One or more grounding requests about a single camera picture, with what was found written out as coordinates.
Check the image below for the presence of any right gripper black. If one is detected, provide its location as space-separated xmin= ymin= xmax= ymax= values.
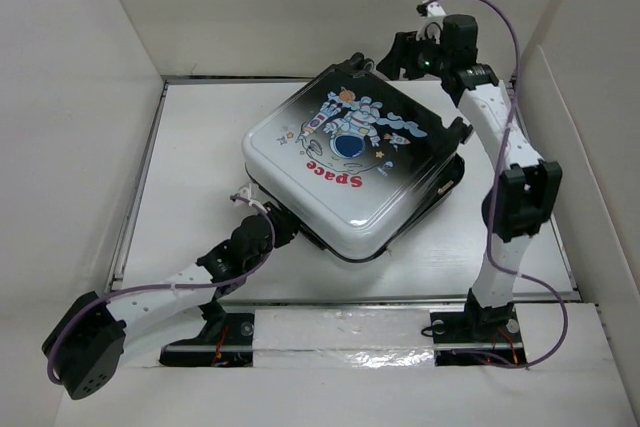
xmin=376 ymin=27 xmax=451 ymax=81

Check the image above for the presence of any black white space-print suitcase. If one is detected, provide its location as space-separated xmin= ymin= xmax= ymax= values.
xmin=242 ymin=53 xmax=473 ymax=263

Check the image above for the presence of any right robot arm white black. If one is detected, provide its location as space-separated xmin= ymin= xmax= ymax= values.
xmin=377 ymin=3 xmax=562 ymax=340

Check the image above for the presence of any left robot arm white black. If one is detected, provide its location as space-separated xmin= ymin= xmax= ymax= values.
xmin=42 ymin=195 xmax=300 ymax=400

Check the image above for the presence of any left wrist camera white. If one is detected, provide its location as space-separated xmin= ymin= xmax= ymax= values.
xmin=236 ymin=182 xmax=257 ymax=201

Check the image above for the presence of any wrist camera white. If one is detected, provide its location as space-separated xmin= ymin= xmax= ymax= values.
xmin=416 ymin=1 xmax=447 ymax=23
xmin=236 ymin=182 xmax=257 ymax=201

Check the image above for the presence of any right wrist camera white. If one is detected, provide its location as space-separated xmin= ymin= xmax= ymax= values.
xmin=416 ymin=1 xmax=447 ymax=23

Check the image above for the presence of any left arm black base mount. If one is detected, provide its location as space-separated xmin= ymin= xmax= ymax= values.
xmin=159 ymin=305 xmax=255 ymax=368

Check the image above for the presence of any aluminium front rail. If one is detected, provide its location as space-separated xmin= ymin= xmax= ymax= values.
xmin=218 ymin=292 xmax=584 ymax=308

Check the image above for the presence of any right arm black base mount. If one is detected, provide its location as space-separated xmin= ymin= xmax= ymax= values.
xmin=420 ymin=311 xmax=527 ymax=367

